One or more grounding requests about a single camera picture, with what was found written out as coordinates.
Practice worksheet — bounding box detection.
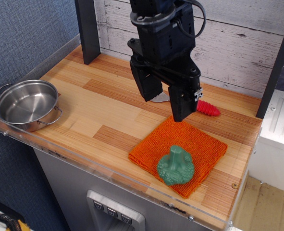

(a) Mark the red handled metal spoon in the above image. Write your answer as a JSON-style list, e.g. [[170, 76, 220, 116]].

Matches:
[[151, 92, 221, 116]]

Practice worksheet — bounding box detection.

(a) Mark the silver steel pot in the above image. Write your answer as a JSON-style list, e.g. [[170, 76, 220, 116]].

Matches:
[[0, 80, 63, 132]]

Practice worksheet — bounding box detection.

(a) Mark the orange knitted cloth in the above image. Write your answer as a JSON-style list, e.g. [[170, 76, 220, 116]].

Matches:
[[128, 116, 228, 198]]

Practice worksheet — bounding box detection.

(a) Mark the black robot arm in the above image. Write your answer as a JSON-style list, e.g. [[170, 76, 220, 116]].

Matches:
[[127, 0, 206, 122]]

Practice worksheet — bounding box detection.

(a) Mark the yellow object at corner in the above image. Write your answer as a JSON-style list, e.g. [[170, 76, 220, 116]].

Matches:
[[19, 223, 31, 231]]

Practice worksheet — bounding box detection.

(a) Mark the grey cabinet with button panel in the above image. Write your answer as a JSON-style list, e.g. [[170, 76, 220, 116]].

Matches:
[[32, 147, 214, 231]]

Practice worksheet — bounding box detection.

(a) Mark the white ridged side counter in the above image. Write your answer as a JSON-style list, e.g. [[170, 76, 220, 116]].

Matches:
[[248, 90, 284, 191]]

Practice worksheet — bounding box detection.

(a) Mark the green toy broccoli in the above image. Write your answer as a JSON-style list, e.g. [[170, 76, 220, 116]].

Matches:
[[157, 145, 195, 186]]

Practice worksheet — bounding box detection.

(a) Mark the right black vertical post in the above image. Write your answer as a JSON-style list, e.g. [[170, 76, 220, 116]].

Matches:
[[256, 37, 284, 119]]

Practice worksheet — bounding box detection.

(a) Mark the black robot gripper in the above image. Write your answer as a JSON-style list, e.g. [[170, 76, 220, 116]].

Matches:
[[128, 4, 203, 122]]

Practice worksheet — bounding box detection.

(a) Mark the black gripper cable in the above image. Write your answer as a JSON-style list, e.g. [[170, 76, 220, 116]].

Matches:
[[172, 0, 207, 39]]

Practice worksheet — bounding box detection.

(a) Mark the black braided cable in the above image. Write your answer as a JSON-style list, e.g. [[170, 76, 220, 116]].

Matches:
[[0, 210, 21, 231]]

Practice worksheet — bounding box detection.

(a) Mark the clear acrylic table guard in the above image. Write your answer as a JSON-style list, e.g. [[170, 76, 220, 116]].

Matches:
[[0, 29, 267, 230]]

